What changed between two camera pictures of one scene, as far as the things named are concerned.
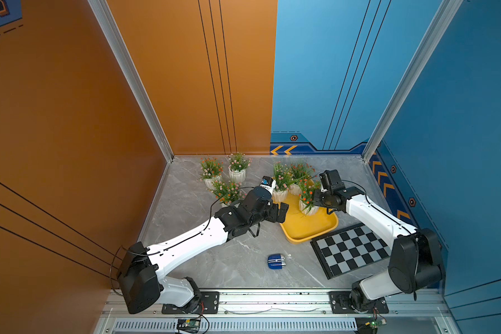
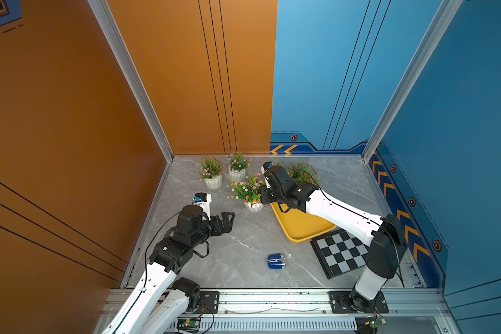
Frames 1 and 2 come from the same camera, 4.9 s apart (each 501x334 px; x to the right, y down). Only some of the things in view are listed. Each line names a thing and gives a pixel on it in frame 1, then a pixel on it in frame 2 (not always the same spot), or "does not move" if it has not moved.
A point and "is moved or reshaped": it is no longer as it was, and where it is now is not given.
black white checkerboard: (348, 249) does not move
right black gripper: (316, 193) → (264, 195)
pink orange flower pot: (227, 192) is moved or reshaped
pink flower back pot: (239, 163) does not move
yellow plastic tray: (299, 227) does not move
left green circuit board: (190, 324) does not move
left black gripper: (273, 216) → (227, 225)
